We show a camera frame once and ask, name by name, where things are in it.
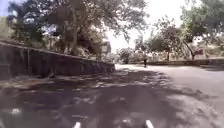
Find person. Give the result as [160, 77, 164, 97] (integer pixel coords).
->
[142, 58, 148, 69]

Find dense dark trees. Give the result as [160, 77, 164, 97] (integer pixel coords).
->
[6, 0, 149, 59]

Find row of trees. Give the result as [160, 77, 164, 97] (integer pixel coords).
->
[116, 0, 224, 63]

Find robot's own part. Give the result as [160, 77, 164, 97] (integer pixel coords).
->
[73, 121, 82, 128]
[145, 119, 155, 128]

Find grey asphalt road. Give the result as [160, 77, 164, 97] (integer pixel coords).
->
[0, 63, 224, 128]

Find leaf-strewn gutter strip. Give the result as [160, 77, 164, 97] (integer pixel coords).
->
[0, 68, 116, 91]

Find stone retaining wall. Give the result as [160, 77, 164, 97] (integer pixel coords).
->
[0, 40, 116, 81]

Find low stone wall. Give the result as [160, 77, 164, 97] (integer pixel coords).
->
[128, 57, 224, 68]

